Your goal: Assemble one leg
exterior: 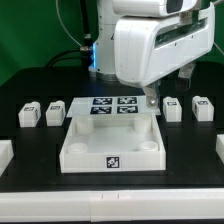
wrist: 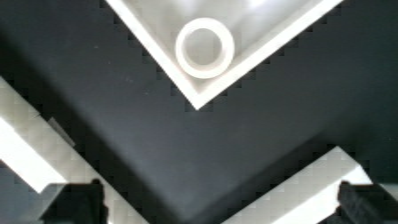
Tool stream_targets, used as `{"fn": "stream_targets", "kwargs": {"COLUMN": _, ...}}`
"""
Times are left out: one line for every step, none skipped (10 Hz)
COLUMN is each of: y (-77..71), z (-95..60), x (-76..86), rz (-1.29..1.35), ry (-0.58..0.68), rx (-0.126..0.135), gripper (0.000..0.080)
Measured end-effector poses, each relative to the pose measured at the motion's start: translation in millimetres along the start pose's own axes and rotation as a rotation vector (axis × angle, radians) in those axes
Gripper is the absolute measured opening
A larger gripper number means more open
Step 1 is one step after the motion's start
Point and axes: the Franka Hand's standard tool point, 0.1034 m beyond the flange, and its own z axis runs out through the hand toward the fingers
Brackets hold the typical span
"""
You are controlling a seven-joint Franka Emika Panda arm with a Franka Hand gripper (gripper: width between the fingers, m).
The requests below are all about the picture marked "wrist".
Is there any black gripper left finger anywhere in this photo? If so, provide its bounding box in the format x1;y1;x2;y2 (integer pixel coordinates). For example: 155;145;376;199
40;179;109;224

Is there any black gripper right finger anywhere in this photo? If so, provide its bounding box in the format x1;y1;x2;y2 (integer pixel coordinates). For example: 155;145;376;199
324;181;398;224

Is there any white obstacle fence front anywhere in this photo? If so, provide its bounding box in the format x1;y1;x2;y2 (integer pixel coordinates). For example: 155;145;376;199
0;76;398;224

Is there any white square table top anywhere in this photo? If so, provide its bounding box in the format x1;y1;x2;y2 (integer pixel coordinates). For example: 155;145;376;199
105;0;344;108

